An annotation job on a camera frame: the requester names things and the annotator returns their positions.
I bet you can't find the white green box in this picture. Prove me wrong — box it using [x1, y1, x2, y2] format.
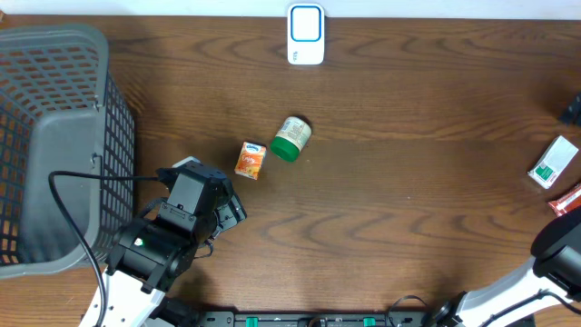
[527, 135, 578, 189]

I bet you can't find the orange small carton box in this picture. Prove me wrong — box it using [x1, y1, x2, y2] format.
[234, 142, 267, 180]

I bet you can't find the orange Top chocolate bar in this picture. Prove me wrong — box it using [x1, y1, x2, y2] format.
[548, 184, 581, 217]

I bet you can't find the green lid jar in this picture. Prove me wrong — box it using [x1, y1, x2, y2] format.
[270, 116, 312, 162]

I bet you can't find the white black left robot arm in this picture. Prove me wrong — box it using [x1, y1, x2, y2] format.
[80, 177, 246, 326]

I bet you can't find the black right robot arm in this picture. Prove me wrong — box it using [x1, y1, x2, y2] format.
[423, 185, 580, 327]

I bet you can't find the white barcode scanner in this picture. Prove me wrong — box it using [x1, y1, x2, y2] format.
[287, 4, 325, 65]

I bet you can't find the grey plastic mesh basket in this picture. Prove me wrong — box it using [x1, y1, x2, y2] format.
[1, 25, 135, 279]

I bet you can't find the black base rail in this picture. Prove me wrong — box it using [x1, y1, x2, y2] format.
[194, 310, 537, 327]

